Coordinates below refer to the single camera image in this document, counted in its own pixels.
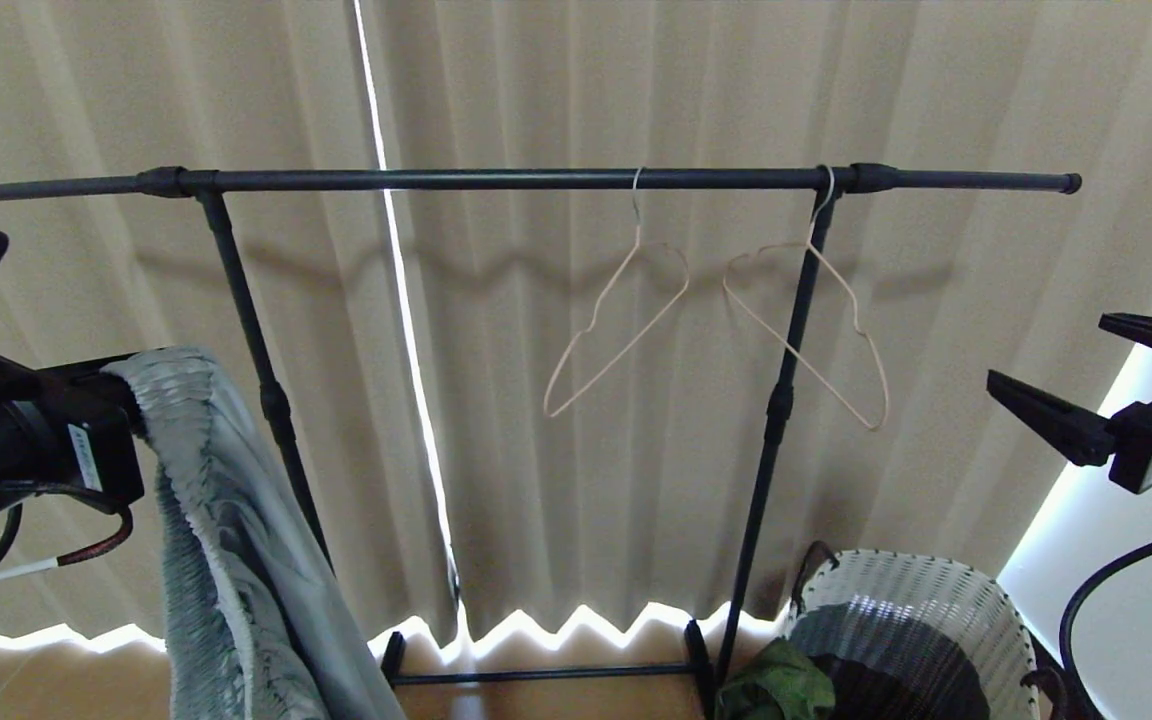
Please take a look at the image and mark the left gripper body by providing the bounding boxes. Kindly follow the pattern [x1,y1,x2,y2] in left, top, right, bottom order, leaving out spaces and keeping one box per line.
[0,340,147,541]

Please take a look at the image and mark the pale grey shorts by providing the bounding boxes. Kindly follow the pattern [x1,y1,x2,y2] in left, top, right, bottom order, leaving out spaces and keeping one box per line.
[101,347,407,720]

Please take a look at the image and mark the pink clothes hanger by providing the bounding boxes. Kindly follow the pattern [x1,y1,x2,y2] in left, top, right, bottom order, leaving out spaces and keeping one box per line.
[543,167,691,419]
[722,165,890,432]

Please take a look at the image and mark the white laundry basket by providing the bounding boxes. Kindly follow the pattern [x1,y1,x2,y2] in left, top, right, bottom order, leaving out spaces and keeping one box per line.
[786,540,1073,720]

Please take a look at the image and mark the black clothes rack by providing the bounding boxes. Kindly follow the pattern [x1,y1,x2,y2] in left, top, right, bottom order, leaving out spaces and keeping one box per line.
[0,163,1083,717]

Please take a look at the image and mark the green garment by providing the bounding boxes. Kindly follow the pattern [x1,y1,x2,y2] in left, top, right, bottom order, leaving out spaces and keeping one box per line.
[716,638,837,720]

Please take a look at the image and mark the beige curtain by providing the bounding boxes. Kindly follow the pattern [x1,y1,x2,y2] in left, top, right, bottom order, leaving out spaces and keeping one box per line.
[0,0,1152,666]

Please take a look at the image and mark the black cable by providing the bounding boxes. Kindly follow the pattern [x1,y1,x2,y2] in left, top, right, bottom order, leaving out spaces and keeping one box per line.
[1058,518,1152,717]

